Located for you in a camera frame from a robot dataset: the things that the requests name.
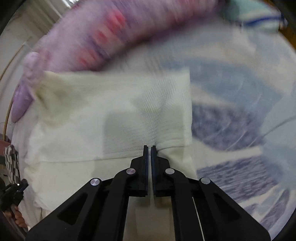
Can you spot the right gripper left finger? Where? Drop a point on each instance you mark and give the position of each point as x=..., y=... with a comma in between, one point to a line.
x=97, y=211

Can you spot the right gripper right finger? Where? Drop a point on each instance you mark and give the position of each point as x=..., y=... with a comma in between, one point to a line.
x=201, y=210

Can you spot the pale floral bed sheet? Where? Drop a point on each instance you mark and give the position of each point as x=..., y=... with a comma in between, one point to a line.
x=242, y=87

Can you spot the teal striped pillow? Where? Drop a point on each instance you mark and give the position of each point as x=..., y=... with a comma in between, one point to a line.
x=254, y=15

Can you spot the cream white knit garment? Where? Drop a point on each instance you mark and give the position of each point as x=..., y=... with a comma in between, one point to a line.
x=91, y=125

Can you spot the purple floral quilt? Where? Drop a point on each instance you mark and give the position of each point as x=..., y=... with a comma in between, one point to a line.
x=92, y=32

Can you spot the checkered black white cloth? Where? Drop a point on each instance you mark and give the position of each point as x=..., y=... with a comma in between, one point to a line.
x=12, y=164

